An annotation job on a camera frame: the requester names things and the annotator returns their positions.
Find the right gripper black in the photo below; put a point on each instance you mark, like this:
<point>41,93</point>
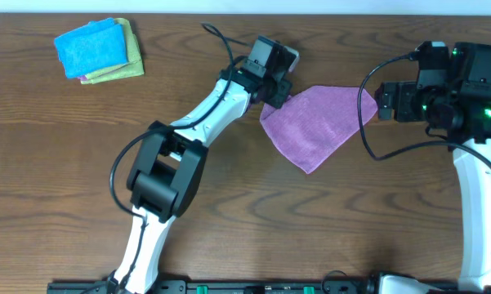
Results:
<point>386,102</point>

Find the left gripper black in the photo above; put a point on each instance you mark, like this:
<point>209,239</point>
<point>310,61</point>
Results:
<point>278,95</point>

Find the purple microfibre cloth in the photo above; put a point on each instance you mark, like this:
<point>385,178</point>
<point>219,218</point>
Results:
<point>314,123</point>

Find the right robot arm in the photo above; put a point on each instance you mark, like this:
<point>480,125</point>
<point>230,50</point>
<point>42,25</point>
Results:
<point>471,152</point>

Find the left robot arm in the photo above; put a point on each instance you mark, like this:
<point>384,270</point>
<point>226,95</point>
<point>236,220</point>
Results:
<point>168,167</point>

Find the lower green folded cloth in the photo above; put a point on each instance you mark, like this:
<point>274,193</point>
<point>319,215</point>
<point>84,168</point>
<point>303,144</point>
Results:
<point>122,73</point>

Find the green folded cloth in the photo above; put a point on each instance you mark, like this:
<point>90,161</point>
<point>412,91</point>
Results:
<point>122,73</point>
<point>132,51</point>

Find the upper green folded cloth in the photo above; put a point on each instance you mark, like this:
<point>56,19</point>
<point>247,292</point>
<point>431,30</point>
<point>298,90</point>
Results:
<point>132,51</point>

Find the blue folded cloth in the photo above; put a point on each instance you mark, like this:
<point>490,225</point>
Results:
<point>97,45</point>

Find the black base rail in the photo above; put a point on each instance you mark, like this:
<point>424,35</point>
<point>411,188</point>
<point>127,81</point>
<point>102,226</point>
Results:
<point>183,287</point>

